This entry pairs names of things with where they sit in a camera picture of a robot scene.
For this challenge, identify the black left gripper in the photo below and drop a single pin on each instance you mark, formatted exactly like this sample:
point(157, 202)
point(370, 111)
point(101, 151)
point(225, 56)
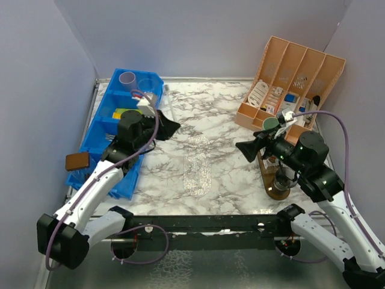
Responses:
point(167, 127)

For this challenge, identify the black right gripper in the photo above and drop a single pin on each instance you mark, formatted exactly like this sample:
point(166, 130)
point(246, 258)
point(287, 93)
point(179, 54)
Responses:
point(250, 149)

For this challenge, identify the green plastic cup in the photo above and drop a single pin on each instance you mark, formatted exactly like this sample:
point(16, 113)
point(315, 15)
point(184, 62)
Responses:
point(270, 123)

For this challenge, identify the clear square toothbrush holder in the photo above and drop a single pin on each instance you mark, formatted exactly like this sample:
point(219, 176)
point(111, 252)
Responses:
point(270, 165)

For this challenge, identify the dark blue plastic cup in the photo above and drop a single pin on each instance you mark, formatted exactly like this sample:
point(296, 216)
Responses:
point(283, 180)

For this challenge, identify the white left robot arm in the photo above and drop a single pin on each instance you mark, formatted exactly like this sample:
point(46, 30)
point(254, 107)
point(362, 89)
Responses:
point(66, 236)

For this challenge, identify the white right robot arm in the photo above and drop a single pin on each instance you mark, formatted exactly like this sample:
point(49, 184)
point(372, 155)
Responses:
point(356, 254)

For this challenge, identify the brown oval wooden tray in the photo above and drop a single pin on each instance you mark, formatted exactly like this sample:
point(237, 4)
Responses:
point(267, 178)

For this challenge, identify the clear plastic cup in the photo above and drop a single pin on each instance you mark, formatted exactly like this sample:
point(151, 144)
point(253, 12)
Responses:
point(147, 85)

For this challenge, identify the white oval soap packet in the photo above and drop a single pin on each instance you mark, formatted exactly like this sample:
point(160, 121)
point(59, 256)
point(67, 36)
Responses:
point(256, 96)

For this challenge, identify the white blue box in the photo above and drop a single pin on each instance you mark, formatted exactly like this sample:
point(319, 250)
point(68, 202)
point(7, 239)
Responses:
point(291, 98)

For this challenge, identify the blue plastic bin organizer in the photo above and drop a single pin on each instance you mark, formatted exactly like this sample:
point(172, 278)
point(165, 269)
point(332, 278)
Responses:
point(103, 127)

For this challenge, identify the lilac plastic cup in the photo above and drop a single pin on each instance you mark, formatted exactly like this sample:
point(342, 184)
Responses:
point(128, 81)

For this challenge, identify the peach compartment organizer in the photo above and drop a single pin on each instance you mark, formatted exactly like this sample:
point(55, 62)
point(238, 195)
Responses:
point(288, 67)

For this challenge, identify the brown lid clear box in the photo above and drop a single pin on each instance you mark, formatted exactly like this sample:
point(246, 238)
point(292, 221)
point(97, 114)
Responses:
point(80, 165)

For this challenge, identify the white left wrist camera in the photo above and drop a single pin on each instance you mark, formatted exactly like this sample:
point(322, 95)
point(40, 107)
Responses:
point(144, 106)

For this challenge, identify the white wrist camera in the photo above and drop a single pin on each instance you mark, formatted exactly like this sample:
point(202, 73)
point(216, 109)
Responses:
point(144, 106)
point(286, 119)

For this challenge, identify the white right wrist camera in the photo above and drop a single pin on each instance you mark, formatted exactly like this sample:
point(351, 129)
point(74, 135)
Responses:
point(286, 119)

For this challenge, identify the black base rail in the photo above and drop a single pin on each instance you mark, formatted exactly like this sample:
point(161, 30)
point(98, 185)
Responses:
point(202, 232)

